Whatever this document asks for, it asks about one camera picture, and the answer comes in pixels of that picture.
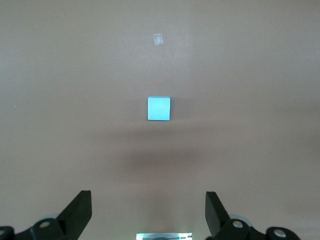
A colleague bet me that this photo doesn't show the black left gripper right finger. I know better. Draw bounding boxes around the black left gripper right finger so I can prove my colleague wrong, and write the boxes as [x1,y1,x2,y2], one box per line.
[204,191,300,240]

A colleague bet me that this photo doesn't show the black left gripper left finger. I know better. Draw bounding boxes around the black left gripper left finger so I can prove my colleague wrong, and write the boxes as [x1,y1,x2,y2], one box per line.
[0,190,93,240]

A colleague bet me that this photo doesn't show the light blue foam block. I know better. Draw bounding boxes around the light blue foam block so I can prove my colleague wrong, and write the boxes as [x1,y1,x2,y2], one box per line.
[146,95,172,122]

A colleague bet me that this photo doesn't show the small clear tape piece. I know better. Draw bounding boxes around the small clear tape piece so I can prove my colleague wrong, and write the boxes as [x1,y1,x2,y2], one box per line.
[152,32,164,47]

